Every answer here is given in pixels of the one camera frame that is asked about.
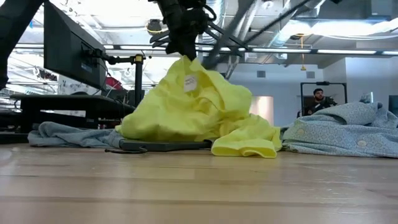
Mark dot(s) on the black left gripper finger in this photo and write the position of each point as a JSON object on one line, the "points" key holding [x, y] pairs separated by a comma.
{"points": [[190, 51], [174, 48]]}

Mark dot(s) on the yellow t-shirt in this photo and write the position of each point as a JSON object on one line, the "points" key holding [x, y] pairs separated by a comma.
{"points": [[174, 118]]}

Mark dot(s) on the grey heathered t-shirt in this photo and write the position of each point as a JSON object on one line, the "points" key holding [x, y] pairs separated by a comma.
{"points": [[68, 137]]}

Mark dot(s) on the blue patterned button shirt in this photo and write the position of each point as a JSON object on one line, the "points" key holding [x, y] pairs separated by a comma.
{"points": [[342, 133]]}

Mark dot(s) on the black ceiling dome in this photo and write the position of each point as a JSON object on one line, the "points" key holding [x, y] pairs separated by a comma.
{"points": [[154, 27]]}

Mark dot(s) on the lit doorway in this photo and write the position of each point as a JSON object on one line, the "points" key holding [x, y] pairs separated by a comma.
{"points": [[264, 107]]}

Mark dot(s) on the black computer monitor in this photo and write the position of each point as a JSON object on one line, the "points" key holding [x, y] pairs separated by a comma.
{"points": [[68, 46]]}

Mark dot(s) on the dark grey desk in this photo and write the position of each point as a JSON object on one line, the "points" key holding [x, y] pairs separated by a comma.
{"points": [[77, 104]]}

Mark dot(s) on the yellow hanging pendant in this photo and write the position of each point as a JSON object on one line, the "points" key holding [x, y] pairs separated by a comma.
{"points": [[303, 67]]}

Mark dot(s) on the person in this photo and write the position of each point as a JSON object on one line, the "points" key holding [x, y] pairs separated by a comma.
{"points": [[317, 93]]}

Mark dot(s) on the white pole stand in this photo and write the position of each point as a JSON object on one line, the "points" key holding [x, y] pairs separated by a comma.
{"points": [[368, 98]]}

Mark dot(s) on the dark blue panel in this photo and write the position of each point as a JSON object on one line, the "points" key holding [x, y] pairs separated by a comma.
{"points": [[393, 104]]}

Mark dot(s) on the grey wall vent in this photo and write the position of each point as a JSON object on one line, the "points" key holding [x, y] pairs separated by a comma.
{"points": [[310, 74], [261, 73]]}

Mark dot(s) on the black metal frame rack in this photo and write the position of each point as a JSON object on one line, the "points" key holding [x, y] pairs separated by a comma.
{"points": [[323, 83]]}

